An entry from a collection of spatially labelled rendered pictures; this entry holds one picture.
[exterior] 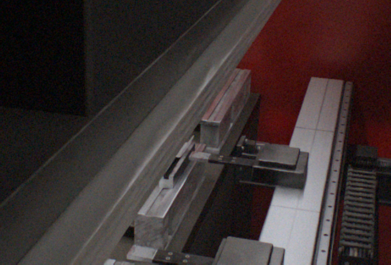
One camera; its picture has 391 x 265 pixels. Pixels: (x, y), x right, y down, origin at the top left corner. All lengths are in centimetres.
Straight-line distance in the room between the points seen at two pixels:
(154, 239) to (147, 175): 103
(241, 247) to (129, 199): 82
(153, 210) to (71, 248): 113
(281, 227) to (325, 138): 49
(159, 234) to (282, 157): 32
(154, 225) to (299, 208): 29
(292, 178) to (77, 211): 119
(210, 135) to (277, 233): 64
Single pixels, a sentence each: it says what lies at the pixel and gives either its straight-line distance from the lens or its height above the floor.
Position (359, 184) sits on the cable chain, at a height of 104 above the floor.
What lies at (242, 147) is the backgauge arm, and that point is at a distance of 211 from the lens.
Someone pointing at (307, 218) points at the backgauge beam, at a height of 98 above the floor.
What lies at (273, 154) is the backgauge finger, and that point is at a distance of 162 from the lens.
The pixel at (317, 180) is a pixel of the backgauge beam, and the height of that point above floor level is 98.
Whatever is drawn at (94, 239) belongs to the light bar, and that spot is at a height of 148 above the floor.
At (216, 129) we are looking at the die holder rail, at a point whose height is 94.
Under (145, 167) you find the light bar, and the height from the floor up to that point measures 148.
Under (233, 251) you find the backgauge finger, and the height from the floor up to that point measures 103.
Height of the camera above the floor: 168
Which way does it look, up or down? 21 degrees down
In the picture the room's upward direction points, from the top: 3 degrees clockwise
